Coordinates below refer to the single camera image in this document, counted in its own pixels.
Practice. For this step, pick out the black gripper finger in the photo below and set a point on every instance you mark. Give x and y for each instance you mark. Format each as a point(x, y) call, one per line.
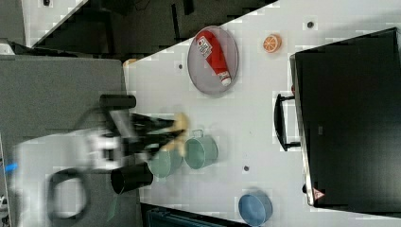
point(152, 143)
point(148, 123)

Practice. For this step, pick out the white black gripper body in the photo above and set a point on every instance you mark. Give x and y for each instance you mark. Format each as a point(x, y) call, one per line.
point(105, 148)

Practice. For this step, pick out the peeled yellow toy banana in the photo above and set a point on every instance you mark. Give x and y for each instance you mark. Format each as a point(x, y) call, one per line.
point(180, 125)

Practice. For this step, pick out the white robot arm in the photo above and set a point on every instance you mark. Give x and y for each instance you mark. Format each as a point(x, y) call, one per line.
point(77, 179)

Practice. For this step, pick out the black silver toaster oven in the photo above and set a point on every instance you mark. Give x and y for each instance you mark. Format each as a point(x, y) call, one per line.
point(348, 106)

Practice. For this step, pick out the green oval colander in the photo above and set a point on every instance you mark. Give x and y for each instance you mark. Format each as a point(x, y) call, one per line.
point(165, 163)

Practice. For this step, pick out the black cylinder upper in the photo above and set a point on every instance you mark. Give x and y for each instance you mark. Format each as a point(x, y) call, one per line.
point(117, 102)

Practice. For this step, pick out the black cylinder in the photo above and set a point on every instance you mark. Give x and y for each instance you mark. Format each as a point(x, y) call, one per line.
point(128, 178)
point(117, 102)

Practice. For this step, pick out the black cylinder lower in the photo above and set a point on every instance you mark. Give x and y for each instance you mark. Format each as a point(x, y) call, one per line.
point(128, 178)

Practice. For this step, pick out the grey round plate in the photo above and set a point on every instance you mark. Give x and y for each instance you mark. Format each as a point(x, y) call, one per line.
point(201, 73)

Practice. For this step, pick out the red ketchup bottle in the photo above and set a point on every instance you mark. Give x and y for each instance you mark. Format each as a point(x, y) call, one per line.
point(210, 48)

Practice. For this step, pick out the blue cup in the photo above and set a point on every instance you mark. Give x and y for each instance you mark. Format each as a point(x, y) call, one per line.
point(255, 208)

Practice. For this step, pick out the orange slice toy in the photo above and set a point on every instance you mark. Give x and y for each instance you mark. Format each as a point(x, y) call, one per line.
point(272, 43)

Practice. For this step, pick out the green cup with handle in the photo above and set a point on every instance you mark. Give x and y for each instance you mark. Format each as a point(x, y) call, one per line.
point(201, 150)

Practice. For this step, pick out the blue metal frame rail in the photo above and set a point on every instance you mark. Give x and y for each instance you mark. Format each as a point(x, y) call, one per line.
point(158, 216)

